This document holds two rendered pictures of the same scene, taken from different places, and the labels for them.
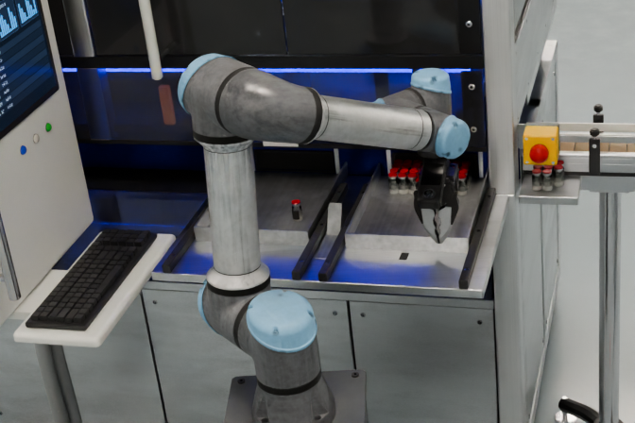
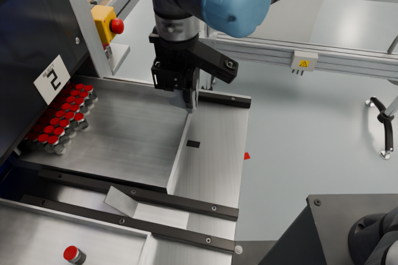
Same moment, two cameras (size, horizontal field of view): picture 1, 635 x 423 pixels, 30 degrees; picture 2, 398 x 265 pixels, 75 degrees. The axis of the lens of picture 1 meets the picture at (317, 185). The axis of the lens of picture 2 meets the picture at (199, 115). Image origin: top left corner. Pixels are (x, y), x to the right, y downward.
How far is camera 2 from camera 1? 2.27 m
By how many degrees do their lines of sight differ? 74
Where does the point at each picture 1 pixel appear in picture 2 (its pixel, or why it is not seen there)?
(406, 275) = (227, 142)
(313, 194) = (17, 242)
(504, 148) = (96, 41)
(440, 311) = not seen: hidden behind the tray
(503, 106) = (83, 2)
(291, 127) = not seen: outside the picture
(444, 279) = (234, 116)
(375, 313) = not seen: hidden behind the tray
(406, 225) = (136, 141)
